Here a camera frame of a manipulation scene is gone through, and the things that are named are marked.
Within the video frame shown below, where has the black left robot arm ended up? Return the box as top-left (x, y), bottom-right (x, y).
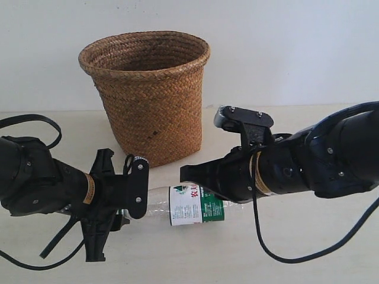
top-left (1, 136), bottom-right (127, 262)

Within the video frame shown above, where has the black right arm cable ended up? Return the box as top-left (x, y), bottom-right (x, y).
top-left (248, 153), bottom-right (379, 264)

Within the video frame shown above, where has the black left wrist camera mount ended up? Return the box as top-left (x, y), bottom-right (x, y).
top-left (123, 156), bottom-right (150, 220)

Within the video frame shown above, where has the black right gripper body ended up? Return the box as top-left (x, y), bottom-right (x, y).
top-left (221, 146), bottom-right (254, 204)

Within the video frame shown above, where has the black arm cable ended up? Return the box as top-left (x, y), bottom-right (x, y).
top-left (248, 153), bottom-right (379, 264)
top-left (0, 114), bottom-right (85, 270)

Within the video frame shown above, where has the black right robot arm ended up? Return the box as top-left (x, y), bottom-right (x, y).
top-left (179, 101), bottom-right (378, 204)

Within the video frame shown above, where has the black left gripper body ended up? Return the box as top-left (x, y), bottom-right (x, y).
top-left (81, 174), bottom-right (130, 231)

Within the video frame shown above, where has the brown woven wicker basket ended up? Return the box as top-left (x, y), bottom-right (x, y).
top-left (78, 30), bottom-right (211, 167)

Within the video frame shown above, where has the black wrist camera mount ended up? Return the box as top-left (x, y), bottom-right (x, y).
top-left (123, 156), bottom-right (150, 220)
top-left (213, 105), bottom-right (274, 150)

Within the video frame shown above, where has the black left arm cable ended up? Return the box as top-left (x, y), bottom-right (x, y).
top-left (0, 114), bottom-right (85, 270)

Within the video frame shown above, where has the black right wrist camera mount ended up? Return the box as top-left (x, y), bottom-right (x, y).
top-left (213, 105), bottom-right (274, 150)

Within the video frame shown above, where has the clear plastic bottle green label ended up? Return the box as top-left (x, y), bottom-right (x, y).
top-left (140, 183), bottom-right (247, 227)

